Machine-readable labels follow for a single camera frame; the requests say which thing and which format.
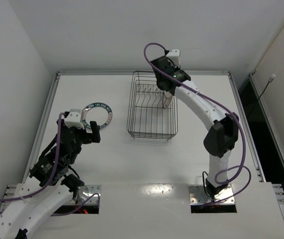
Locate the orange sunburst plate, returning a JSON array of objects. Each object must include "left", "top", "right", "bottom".
[{"left": 162, "top": 91, "right": 173, "bottom": 109}]

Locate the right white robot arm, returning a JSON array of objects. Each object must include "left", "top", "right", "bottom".
[{"left": 150, "top": 56, "right": 238, "bottom": 199}]

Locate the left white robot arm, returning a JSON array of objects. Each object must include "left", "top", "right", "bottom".
[{"left": 0, "top": 118, "right": 100, "bottom": 239}]

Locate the green rim plate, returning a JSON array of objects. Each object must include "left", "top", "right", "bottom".
[{"left": 82, "top": 102, "right": 113, "bottom": 130}]

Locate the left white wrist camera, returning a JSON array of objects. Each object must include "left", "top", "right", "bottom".
[{"left": 64, "top": 109, "right": 85, "bottom": 129}]

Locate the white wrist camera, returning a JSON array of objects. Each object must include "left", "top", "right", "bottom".
[
  {"left": 166, "top": 49, "right": 181, "bottom": 68},
  {"left": 64, "top": 109, "right": 85, "bottom": 129}
]

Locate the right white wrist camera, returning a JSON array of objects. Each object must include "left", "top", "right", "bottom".
[{"left": 166, "top": 49, "right": 181, "bottom": 68}]

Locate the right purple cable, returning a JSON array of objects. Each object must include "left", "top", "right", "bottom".
[{"left": 144, "top": 42, "right": 252, "bottom": 207}]

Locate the wire dish rack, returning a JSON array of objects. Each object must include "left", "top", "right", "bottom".
[{"left": 126, "top": 71, "right": 179, "bottom": 141}]

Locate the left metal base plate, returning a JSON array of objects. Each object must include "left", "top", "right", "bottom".
[{"left": 66, "top": 185, "right": 101, "bottom": 206}]

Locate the metal base plate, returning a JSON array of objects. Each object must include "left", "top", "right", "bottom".
[
  {"left": 188, "top": 184, "right": 235, "bottom": 206},
  {"left": 66, "top": 185, "right": 101, "bottom": 206}
]

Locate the black wall cable with plug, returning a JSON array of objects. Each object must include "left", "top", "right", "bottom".
[{"left": 246, "top": 73, "right": 277, "bottom": 118}]

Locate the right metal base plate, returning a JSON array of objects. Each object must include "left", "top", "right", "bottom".
[{"left": 188, "top": 184, "right": 235, "bottom": 206}]

